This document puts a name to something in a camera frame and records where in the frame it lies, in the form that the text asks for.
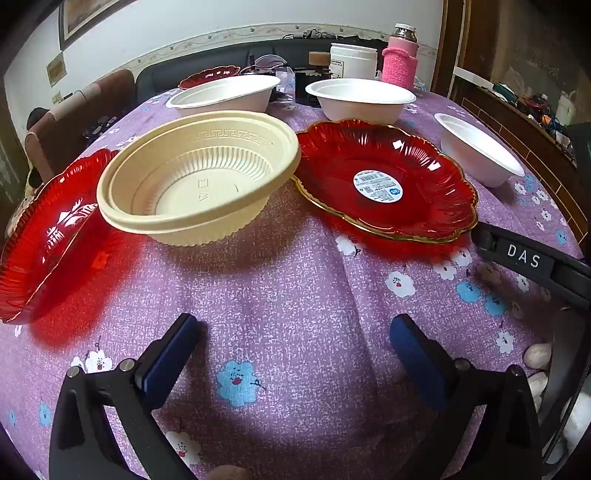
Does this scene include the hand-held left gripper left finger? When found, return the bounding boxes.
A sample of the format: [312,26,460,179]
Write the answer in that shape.
[48,313,201,480]

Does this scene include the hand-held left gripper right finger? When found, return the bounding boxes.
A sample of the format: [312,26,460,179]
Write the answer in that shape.
[390,314,541,480]

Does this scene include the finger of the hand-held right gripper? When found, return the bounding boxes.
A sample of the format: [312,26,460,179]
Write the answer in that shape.
[473,223,591,319]

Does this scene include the small white paper bowl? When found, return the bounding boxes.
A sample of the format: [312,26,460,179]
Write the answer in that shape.
[434,113,526,188]

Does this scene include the beige ribbed plastic bowl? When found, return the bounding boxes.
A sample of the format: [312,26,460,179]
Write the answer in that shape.
[96,111,302,247]

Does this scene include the red scalloped plastic plate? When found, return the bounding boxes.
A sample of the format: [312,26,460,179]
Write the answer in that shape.
[0,148,123,324]

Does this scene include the red plate with round sticker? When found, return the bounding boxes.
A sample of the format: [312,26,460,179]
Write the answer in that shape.
[292,119,478,244]

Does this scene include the large white paper bowl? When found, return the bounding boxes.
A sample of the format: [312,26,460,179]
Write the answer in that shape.
[165,75,281,118]

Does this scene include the brown side cabinet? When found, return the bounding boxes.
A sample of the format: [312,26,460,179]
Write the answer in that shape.
[452,67,591,241]

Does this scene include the purple floral tablecloth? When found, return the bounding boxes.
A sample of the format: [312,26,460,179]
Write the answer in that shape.
[0,85,585,480]

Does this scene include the bottle in pink knit sleeve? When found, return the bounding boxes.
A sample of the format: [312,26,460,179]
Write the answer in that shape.
[381,23,419,90]

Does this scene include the white plastic jar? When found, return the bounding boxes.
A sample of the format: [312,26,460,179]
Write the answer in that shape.
[329,43,378,80]

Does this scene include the brown armchair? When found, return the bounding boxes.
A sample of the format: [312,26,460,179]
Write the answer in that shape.
[25,69,137,181]

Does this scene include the small red plate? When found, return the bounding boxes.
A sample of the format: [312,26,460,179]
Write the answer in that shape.
[178,66,241,90]

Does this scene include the dark jar with wooden lid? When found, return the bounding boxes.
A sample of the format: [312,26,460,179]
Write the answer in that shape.
[295,52,333,93]

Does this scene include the black leather sofa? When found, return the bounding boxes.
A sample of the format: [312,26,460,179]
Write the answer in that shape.
[136,37,393,95]

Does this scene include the dark cloth pile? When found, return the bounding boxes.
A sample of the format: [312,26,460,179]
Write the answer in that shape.
[281,28,370,41]

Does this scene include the framed horse painting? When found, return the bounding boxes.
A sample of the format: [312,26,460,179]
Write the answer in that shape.
[58,0,139,51]

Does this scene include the small wall plaque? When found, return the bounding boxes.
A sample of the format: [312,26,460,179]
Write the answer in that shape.
[46,52,65,86]

